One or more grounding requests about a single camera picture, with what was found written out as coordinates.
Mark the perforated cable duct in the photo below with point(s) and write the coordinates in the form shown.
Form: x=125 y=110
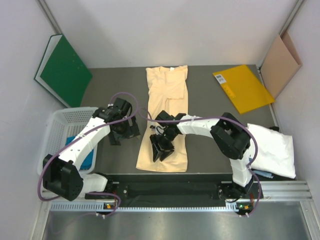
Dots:
x=103 y=207

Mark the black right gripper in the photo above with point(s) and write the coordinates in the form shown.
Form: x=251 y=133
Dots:
x=155 y=140

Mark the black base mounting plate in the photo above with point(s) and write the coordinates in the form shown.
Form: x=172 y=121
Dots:
x=212 y=185

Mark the cream yellow t shirt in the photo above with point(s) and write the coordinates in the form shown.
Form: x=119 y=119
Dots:
x=167 y=91

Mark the white t shirt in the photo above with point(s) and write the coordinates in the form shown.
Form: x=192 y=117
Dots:
x=286 y=156

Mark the blue t shirt in basket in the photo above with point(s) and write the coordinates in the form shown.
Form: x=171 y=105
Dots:
x=88 y=161

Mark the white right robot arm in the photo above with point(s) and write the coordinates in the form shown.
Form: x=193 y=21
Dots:
x=231 y=138

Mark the white plastic basket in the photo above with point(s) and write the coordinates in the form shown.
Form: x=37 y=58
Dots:
x=63 y=125

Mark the yellow plastic folder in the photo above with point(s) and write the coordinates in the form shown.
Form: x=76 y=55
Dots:
x=244 y=89

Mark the beige cardboard folder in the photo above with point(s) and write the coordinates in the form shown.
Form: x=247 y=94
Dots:
x=281 y=63

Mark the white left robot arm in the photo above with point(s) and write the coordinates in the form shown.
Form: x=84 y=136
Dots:
x=61 y=171

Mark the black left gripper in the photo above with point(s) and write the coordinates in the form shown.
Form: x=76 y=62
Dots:
x=131 y=131

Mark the green binder folder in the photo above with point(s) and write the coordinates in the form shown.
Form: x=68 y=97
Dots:
x=62 y=72

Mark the aluminium frame rail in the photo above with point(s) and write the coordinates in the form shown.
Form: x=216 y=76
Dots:
x=271 y=190

